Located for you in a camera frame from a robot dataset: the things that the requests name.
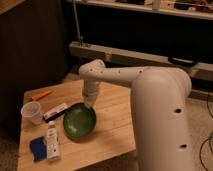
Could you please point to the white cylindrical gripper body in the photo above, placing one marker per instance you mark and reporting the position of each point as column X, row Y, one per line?
column 90, row 89

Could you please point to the white gripper finger tip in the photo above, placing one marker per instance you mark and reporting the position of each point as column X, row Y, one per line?
column 89, row 103

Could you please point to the green ceramic bowl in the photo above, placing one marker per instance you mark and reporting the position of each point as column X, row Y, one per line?
column 79, row 121

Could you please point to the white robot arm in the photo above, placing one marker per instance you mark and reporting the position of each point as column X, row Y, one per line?
column 158, row 108

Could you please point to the white wooden shelf beam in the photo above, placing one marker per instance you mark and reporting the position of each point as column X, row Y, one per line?
column 201, row 70

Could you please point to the black white red box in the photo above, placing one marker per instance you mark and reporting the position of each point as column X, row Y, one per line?
column 55, row 112

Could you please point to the small wooden table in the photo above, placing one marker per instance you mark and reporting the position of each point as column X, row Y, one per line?
column 112, row 136

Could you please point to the metal stand pole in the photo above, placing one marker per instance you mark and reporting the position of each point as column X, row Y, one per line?
column 79, row 37

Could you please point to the orange marker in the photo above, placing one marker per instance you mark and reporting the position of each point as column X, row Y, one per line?
column 41, row 95

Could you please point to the translucent plastic cup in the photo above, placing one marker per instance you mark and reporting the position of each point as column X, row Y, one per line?
column 32, row 111

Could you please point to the white tube bottle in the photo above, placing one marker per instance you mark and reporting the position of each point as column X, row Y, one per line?
column 52, row 143

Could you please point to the blue folded cloth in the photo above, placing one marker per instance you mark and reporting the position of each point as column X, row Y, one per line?
column 38, row 149

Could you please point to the black handle on shelf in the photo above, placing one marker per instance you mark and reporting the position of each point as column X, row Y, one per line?
column 182, row 62

